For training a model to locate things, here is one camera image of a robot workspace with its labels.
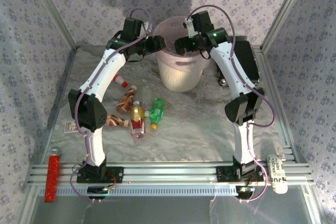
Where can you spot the white bottle red cap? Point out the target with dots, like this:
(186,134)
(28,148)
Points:
(121,80)

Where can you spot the brown swirl label bottle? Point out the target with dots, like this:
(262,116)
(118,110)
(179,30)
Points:
(116,121)
(126,101)

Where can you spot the green plastic bottle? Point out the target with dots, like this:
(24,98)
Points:
(157,110)

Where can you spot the clear bottle white cap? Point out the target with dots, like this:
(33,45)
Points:
(147,114)

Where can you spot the gold and red label bottle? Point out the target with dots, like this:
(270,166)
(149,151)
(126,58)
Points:
(137,123)

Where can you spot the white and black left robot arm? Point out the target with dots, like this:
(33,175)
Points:
(105,72)

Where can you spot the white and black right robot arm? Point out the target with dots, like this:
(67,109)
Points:
(231,69)

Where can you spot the white plastic bin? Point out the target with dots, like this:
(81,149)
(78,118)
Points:
(178,79)

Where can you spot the black hard case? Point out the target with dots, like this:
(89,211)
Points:
(246,61)

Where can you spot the small printed card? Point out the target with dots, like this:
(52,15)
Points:
(71,127)

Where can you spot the white printed paper roll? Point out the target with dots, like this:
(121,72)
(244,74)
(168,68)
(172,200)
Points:
(277,174)

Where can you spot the small black controller board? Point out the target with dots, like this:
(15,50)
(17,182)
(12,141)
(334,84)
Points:
(95,190)
(245,191)

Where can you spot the red glitter tube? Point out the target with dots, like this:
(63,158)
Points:
(52,176)

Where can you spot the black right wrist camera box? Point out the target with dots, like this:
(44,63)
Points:
(202,20)

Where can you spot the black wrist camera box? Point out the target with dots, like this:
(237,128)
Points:
(202,20)
(133,28)

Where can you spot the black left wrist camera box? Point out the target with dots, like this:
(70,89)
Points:
(133,28)

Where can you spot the aluminium frame post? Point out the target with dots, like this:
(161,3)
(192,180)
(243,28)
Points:
(53,9)
(284,9)

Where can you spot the aluminium side rail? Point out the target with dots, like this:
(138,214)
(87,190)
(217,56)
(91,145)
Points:
(62,87)
(282,129)

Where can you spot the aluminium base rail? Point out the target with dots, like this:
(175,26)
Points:
(170,172)

